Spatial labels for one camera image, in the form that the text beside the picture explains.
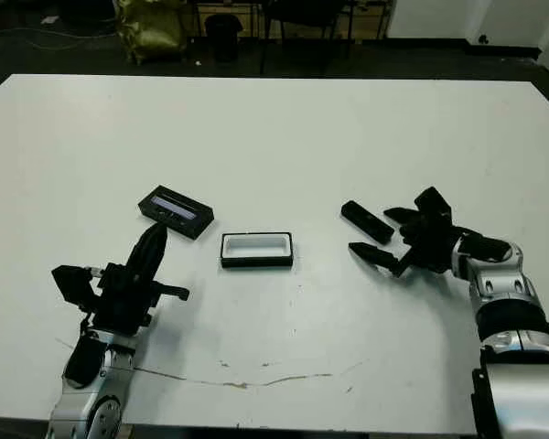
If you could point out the black trash bin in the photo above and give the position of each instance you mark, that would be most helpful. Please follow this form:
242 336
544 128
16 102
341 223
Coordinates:
224 39

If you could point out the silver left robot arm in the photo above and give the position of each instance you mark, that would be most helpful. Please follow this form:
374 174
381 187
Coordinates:
78 411

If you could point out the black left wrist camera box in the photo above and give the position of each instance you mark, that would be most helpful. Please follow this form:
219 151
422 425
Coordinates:
71 283

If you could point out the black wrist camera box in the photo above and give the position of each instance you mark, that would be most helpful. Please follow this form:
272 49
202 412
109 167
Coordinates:
71 283
432 201

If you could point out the black box lid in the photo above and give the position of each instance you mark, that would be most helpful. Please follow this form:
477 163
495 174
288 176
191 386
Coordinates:
187 225

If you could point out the yellow-green plastic bag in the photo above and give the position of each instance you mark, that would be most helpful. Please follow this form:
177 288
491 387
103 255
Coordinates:
151 32

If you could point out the white paper sheet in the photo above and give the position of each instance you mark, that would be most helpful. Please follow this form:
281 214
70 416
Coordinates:
50 19

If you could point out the black box base white insert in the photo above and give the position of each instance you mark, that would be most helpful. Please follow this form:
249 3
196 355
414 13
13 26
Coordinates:
256 263

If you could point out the slim black camera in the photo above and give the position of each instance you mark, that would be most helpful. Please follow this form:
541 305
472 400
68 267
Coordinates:
366 221

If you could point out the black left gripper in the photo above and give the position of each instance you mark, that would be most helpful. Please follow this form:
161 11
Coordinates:
123 302

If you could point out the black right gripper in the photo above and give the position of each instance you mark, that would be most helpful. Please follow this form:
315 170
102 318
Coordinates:
432 244

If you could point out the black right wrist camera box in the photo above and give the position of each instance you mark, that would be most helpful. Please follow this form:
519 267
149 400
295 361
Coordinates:
432 201

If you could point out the black office chair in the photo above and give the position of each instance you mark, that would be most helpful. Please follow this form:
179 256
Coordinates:
302 13

